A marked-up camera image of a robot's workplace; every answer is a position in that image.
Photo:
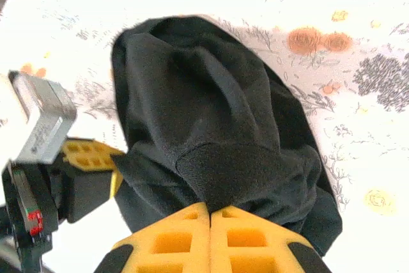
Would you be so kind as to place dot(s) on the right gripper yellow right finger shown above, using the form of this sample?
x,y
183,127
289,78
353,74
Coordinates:
x,y
249,244

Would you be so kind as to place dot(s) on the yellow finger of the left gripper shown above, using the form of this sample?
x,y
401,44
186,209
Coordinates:
x,y
86,154
115,183

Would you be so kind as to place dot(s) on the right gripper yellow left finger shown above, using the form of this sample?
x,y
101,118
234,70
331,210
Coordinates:
x,y
172,244

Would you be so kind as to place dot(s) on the black t-shirt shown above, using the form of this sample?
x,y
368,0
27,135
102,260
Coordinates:
x,y
207,110

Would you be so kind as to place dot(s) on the floral tablecloth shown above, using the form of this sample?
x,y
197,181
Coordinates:
x,y
351,158

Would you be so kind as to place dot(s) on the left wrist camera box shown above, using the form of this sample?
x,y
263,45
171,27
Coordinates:
x,y
44,119

